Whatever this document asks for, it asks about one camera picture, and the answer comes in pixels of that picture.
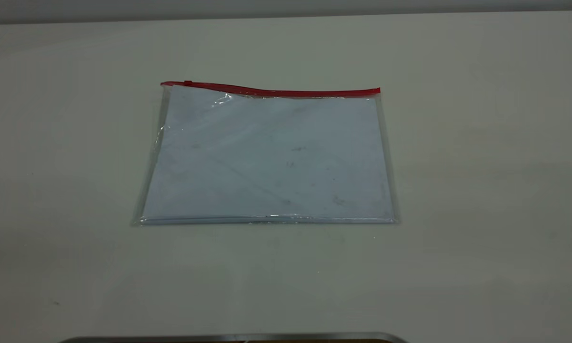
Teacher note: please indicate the metal frame edge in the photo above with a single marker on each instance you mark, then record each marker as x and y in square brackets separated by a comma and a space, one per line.
[238, 338]

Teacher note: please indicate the clear plastic zip bag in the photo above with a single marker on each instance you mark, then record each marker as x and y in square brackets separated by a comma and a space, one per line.
[266, 157]

